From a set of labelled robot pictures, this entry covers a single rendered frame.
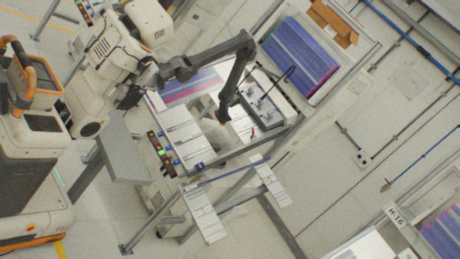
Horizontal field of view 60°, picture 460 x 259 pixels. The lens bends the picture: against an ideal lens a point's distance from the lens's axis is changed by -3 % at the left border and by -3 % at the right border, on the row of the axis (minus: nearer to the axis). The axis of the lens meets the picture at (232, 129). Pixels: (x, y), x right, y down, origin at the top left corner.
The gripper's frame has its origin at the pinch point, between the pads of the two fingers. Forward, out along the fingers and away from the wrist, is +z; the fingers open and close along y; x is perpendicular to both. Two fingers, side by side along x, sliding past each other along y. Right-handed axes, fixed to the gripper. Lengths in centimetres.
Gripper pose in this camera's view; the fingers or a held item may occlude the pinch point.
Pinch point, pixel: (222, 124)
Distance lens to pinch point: 249.3
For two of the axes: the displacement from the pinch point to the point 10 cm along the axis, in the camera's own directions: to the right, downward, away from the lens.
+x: -8.6, 3.7, -3.4
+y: -5.0, -7.2, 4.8
